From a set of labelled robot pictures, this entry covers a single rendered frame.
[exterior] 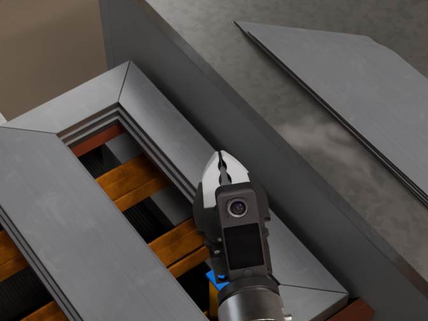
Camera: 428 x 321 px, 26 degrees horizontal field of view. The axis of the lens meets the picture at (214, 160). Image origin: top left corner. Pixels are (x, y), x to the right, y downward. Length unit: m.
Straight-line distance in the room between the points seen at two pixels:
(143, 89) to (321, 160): 0.52
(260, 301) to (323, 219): 0.73
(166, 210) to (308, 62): 0.50
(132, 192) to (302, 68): 0.49
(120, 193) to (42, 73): 1.28
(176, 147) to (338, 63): 0.38
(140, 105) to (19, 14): 1.58
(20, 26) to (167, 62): 1.54
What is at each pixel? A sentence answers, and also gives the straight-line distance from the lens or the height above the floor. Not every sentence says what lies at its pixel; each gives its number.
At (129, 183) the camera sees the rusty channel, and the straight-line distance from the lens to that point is 2.10.
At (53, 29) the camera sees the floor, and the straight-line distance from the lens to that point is 3.45.
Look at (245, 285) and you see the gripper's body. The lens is 1.04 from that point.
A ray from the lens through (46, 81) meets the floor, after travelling 3.27.
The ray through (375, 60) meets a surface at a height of 1.07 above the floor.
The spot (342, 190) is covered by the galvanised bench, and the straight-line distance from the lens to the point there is 1.64.
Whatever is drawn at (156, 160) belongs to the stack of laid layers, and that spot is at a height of 0.83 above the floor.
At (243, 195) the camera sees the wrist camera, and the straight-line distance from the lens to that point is 1.02.
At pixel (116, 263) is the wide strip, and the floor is 0.87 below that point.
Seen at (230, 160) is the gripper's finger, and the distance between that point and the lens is 1.15.
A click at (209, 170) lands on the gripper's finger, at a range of 1.14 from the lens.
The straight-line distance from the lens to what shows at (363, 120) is 1.72.
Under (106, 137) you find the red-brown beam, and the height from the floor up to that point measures 0.77.
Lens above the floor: 2.37
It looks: 52 degrees down
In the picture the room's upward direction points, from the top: straight up
